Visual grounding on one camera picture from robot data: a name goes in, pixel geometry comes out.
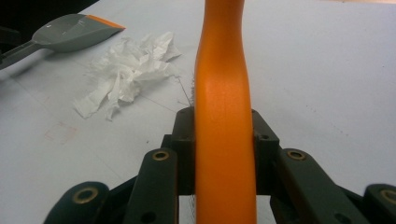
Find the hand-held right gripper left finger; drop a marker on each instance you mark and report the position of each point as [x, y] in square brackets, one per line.
[183, 146]

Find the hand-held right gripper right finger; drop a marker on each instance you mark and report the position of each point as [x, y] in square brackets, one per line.
[264, 146]

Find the white tissue paper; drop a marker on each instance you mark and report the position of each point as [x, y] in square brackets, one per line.
[130, 70]

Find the grey dustpan with orange edge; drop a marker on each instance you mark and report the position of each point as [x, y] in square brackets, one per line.
[67, 32]

